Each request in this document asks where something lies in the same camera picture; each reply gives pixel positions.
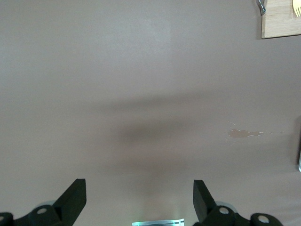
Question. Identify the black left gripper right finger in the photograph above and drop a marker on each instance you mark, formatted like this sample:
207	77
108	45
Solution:
207	212

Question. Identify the silver digital kitchen scale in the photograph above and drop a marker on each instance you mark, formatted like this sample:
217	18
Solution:
299	162

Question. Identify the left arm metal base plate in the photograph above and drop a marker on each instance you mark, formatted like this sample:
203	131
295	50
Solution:
157	222

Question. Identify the brown table cover mat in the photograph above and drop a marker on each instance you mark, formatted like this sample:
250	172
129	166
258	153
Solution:
117	58

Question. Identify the brown sauce spill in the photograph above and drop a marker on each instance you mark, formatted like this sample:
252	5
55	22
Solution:
238	133

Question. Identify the wooden cutting board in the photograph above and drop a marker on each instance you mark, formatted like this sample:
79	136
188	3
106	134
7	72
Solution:
279	26

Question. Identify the yellow plastic fork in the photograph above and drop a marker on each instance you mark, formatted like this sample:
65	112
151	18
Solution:
297	9

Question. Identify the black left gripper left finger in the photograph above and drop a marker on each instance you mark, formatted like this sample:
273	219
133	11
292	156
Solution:
68	207

